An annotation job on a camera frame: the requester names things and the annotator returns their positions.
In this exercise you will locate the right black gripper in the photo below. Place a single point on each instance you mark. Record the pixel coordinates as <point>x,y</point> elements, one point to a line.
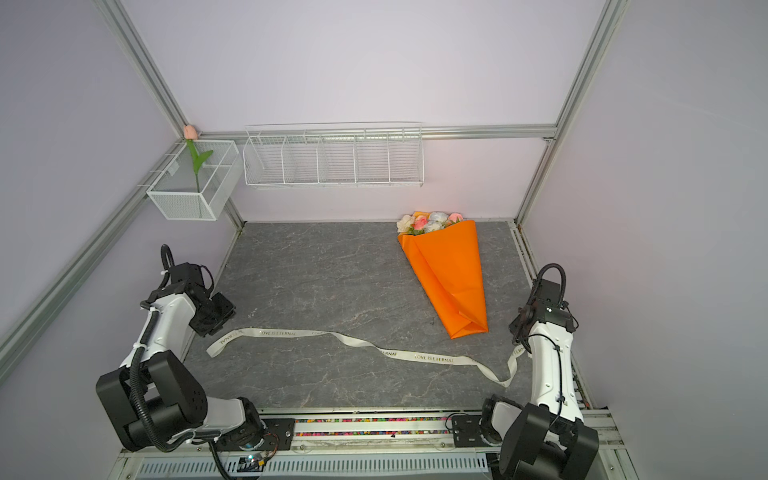
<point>516,328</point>

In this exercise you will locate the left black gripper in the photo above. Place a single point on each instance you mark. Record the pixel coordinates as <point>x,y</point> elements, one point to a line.
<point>227,312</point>

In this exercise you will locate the white ribbon strip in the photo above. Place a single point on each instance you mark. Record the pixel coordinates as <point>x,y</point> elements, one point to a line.
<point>218,346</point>

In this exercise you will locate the orange wrapping paper sheet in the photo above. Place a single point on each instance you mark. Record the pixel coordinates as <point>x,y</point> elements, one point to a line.
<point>448,266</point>

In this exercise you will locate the white rose fake flower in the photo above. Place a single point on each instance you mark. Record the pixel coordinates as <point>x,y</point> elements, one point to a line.
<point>436,221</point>

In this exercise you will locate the dark pink rose fake flower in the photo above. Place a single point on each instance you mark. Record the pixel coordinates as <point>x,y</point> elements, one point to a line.
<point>419,225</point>

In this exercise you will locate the cream rose fake flower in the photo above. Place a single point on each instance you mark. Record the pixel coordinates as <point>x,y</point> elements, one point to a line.
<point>404,224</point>

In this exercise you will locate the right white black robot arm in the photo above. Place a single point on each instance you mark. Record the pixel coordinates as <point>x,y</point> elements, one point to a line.
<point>547,438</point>

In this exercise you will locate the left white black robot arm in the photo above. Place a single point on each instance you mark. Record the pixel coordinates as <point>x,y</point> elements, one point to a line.
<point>153,400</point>

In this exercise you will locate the pink tulip fake flower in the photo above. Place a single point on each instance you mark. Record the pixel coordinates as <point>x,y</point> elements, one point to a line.
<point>199,158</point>

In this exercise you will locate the white mesh corner basket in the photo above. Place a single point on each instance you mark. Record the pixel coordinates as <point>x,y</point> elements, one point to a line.
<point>174,192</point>

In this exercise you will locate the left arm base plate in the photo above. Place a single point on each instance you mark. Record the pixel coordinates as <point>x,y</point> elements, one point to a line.
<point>278,436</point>

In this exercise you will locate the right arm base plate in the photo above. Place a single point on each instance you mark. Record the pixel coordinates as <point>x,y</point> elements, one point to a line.
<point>466,430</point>

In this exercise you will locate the white wire wall basket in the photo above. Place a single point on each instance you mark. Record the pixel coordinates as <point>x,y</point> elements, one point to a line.
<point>334,154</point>

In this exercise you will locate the aluminium front rail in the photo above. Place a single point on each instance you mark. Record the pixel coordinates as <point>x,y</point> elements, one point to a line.
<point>369,429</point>

